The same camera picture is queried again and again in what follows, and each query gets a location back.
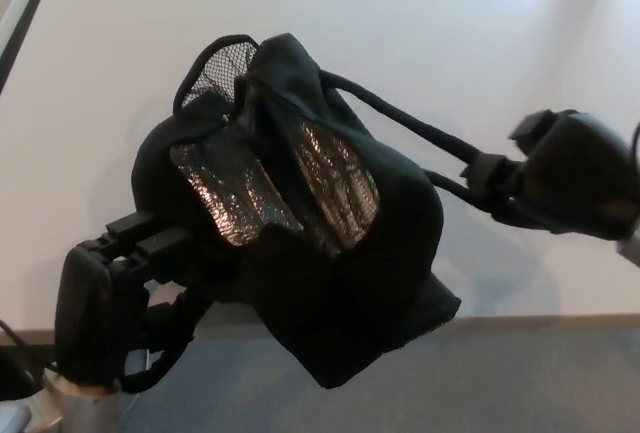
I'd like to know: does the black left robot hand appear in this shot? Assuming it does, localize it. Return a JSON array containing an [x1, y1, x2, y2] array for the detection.
[[52, 210, 201, 387]]

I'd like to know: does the black insulated lunch bag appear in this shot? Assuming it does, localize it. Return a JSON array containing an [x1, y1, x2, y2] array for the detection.
[[119, 31, 506, 395]]

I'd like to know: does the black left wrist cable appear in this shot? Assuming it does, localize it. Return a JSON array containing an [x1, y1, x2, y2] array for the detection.
[[0, 319, 60, 373]]

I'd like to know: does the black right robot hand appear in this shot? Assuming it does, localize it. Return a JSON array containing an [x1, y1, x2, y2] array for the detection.
[[459, 109, 639, 243]]

